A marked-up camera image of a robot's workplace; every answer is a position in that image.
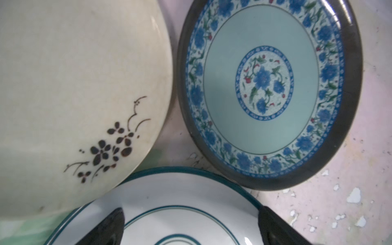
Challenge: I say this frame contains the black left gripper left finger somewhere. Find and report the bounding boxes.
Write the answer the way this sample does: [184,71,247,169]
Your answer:
[76,208,125,245]

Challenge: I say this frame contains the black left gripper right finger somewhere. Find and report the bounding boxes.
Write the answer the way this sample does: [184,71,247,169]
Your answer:
[258,206,311,245]

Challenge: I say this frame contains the teal patterned small plate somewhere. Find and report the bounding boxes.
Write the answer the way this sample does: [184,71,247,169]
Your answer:
[176,1,363,190]

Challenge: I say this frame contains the white plate black quatrefoil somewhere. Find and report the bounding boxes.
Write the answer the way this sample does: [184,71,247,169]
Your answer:
[46,167,262,245]

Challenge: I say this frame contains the cream plate dark spot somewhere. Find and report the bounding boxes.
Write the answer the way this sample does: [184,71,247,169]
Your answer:
[1,1,173,220]

